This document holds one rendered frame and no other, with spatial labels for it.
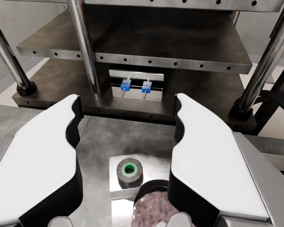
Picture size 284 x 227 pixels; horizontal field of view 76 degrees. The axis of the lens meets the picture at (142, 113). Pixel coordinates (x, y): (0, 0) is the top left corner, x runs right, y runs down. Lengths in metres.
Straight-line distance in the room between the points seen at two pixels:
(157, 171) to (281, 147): 0.57
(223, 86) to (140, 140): 0.62
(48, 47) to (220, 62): 0.80
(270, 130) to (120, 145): 1.74
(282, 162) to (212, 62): 0.46
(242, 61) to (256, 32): 2.16
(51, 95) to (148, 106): 0.55
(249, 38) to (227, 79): 1.87
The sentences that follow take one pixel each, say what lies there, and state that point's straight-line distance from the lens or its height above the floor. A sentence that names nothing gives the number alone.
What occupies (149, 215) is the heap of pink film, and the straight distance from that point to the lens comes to 0.57.
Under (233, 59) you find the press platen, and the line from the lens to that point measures 0.92.
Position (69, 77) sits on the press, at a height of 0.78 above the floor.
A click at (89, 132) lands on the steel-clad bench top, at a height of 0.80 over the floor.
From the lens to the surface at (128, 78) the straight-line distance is 0.92.
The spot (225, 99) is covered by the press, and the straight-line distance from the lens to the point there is 1.10.
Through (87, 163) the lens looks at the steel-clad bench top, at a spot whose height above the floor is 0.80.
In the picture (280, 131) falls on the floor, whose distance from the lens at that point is 2.30.
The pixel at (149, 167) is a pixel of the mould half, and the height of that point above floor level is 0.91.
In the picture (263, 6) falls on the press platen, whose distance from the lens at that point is 0.82.
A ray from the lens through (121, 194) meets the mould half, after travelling 0.61.
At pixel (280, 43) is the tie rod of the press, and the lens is 0.82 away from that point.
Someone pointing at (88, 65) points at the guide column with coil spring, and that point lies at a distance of 0.91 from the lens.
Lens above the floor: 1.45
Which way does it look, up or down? 46 degrees down
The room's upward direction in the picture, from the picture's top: 1 degrees counter-clockwise
